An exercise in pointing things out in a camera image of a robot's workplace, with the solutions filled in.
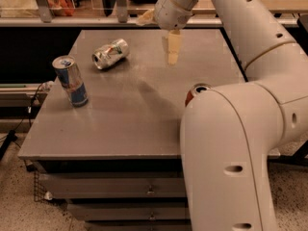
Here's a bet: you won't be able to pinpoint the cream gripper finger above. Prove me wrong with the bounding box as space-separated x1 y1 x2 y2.
136 10 155 26
162 30 182 65

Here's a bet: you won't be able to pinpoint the white green 7up can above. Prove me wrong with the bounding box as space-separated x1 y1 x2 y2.
91 38 129 70

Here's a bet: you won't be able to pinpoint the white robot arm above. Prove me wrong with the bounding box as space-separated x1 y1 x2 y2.
150 0 308 231

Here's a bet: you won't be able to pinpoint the orange soda can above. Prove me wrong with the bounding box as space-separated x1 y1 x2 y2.
185 83 211 106

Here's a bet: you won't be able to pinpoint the blue silver energy drink can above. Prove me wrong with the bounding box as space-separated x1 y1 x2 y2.
52 55 88 107

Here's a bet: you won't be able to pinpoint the orange snack bag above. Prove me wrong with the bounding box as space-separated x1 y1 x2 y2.
47 0 74 16

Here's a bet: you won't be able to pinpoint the metal shelf rack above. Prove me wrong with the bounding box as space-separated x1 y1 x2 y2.
0 0 308 25

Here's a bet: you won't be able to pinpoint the grey metal drawer cabinet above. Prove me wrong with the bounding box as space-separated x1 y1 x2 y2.
20 30 245 231

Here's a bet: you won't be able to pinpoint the black cable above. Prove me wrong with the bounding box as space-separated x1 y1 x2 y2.
0 82 47 162

